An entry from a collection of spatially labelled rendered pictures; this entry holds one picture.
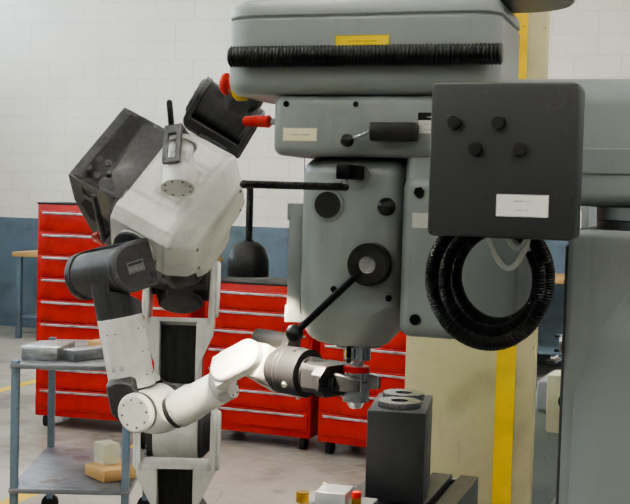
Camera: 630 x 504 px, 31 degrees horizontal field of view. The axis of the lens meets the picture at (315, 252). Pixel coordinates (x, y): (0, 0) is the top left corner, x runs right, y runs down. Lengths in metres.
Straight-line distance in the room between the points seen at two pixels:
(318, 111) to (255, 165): 9.83
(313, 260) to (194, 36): 10.23
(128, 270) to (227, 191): 0.28
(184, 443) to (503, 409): 1.37
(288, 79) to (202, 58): 10.13
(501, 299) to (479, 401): 1.94
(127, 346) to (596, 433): 0.94
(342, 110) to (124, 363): 0.70
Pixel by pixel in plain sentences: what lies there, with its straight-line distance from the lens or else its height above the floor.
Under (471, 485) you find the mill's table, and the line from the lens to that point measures 2.57.
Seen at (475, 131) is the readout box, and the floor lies 1.66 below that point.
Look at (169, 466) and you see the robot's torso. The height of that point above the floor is 0.93.
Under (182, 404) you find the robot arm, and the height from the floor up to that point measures 1.16.
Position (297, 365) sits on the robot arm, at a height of 1.26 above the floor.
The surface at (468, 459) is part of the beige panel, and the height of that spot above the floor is 0.72.
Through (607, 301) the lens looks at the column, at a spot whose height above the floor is 1.42.
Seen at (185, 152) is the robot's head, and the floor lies 1.64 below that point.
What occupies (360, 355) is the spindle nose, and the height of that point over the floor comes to 1.29.
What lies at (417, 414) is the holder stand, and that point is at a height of 1.13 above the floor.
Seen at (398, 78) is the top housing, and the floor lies 1.76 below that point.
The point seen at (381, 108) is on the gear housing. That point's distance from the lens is 1.87.
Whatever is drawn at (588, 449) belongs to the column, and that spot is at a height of 1.20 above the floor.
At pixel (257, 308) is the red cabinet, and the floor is 0.85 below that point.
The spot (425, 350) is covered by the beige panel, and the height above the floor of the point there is 1.07.
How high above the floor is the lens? 1.57
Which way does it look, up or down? 3 degrees down
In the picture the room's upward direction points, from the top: 2 degrees clockwise
